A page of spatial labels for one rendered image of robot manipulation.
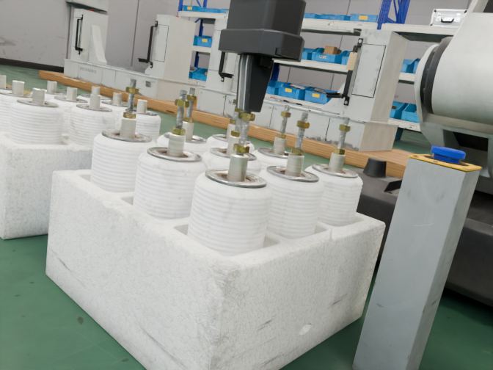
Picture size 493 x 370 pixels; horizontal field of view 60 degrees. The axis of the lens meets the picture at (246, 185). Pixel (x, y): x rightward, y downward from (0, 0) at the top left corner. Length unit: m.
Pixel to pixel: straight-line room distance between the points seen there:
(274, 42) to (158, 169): 0.22
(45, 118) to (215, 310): 0.58
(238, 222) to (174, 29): 3.56
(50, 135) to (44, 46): 6.43
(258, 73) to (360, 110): 2.29
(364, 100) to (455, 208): 2.22
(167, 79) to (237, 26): 3.46
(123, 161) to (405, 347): 0.46
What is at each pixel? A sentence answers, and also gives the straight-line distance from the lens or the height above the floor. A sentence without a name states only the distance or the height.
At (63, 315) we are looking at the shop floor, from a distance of 0.69.
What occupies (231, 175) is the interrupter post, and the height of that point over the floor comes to 0.26.
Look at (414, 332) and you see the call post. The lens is 0.61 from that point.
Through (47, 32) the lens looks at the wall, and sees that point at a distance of 7.36.
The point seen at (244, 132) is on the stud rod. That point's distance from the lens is 0.50.
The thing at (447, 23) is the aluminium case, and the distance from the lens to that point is 5.44.
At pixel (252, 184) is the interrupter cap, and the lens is 0.48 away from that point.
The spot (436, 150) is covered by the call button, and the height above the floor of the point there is 0.33.
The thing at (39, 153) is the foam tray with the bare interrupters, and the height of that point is 0.17.
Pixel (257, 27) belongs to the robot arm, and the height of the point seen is 0.42.
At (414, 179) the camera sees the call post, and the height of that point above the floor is 0.29.
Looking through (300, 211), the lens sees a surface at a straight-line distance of 0.57.
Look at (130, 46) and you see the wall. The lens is 8.11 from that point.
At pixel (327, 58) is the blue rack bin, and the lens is 5.88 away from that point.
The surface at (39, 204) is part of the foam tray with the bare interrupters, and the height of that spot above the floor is 0.07.
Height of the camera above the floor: 0.37
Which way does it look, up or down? 13 degrees down
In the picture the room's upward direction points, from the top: 10 degrees clockwise
